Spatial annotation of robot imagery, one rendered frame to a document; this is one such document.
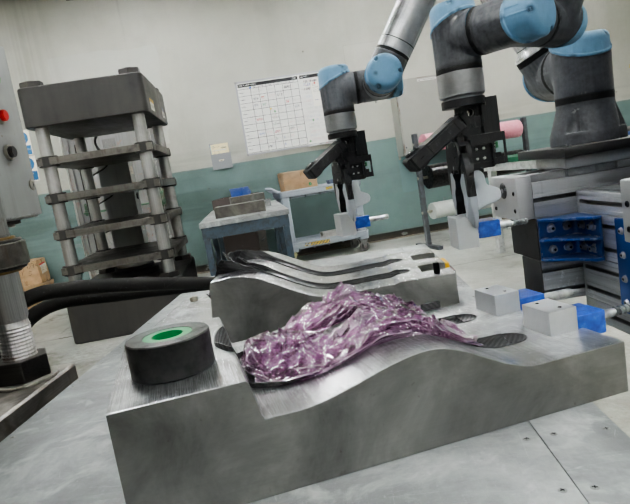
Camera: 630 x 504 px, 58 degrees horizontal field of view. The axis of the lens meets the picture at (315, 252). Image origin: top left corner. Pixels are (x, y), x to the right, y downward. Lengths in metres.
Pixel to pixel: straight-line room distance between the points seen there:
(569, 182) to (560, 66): 0.24
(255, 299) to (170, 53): 6.70
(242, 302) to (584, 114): 0.80
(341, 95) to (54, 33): 6.59
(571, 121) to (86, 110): 4.00
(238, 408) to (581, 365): 0.34
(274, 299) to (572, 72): 0.79
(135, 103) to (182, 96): 2.68
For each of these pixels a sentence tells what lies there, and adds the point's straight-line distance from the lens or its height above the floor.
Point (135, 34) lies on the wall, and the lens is 7.60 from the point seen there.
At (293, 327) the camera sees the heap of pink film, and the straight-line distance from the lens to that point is 0.69.
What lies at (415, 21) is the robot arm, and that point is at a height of 1.34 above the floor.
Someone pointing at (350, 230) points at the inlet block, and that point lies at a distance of 1.38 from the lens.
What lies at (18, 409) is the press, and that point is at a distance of 1.06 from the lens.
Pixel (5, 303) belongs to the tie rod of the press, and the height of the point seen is 0.93.
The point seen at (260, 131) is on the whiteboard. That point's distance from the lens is 7.32.
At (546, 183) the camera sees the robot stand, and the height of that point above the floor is 0.97.
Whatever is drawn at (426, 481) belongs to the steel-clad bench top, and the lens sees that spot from 0.54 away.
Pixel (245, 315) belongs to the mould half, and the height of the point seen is 0.87.
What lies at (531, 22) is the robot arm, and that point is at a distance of 0.92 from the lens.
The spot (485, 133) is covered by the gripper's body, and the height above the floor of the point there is 1.09.
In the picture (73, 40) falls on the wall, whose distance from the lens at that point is 7.73.
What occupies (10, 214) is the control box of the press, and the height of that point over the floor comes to 1.08.
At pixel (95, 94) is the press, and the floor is 1.89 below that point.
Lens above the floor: 1.08
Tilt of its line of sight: 8 degrees down
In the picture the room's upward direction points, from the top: 9 degrees counter-clockwise
